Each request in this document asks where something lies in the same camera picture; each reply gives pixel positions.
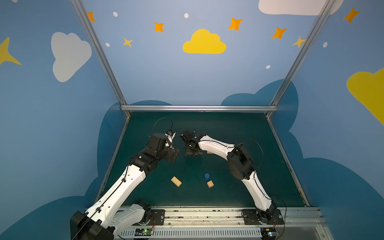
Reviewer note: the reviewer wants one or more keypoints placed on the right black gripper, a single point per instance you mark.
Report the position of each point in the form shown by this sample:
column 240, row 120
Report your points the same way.
column 192, row 147

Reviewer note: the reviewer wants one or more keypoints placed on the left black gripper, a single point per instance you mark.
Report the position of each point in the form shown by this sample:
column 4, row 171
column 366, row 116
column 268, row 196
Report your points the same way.
column 173, row 154

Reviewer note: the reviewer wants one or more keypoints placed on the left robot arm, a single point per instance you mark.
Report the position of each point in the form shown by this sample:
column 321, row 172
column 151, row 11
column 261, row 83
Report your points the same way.
column 102, row 221

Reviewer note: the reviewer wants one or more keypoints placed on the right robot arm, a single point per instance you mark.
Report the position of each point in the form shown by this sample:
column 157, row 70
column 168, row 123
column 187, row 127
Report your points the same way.
column 241, row 166

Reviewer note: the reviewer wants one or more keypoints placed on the wide wood block front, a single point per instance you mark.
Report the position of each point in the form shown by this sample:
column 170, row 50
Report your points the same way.
column 176, row 181

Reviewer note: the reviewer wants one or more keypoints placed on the small wood cube front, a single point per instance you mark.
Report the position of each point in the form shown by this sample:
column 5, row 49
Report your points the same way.
column 210, row 184

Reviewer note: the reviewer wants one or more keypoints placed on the rear horizontal aluminium bar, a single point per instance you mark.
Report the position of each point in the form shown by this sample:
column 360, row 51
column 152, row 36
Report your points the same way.
column 170, row 108

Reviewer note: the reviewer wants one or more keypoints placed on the left controller board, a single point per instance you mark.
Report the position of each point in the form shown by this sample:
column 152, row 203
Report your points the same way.
column 143, row 232

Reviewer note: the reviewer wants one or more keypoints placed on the controller board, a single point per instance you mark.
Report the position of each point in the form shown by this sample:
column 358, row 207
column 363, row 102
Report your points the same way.
column 268, row 234
column 143, row 232

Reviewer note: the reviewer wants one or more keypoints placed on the right controller board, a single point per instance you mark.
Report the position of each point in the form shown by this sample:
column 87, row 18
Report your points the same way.
column 268, row 234

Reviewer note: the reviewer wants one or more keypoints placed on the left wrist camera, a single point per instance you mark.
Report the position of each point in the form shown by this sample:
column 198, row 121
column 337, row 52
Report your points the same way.
column 160, row 141

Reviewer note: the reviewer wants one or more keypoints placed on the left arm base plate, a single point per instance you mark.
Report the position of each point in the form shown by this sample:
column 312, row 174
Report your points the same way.
column 156, row 216

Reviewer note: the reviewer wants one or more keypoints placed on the aluminium rail front frame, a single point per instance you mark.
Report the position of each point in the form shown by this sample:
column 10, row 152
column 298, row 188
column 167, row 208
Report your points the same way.
column 221, row 223

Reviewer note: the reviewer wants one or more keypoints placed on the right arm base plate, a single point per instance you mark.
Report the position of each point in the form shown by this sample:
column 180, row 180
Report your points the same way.
column 256, row 217

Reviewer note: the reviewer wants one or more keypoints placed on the right diagonal aluminium post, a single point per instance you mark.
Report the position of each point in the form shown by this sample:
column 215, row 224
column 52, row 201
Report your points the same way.
column 304, row 50

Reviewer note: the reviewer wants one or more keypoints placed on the diagonal aluminium post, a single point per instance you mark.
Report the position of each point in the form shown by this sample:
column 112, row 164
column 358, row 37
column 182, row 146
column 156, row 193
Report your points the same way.
column 304, row 50
column 88, row 26

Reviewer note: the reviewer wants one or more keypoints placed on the left diagonal aluminium post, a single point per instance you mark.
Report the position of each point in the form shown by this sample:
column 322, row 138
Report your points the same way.
column 88, row 26

